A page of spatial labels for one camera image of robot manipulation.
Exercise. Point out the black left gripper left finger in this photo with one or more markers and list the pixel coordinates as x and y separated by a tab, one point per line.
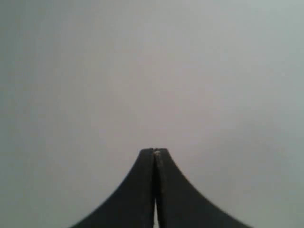
131	205

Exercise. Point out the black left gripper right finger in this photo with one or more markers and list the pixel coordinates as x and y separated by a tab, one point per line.
179	204

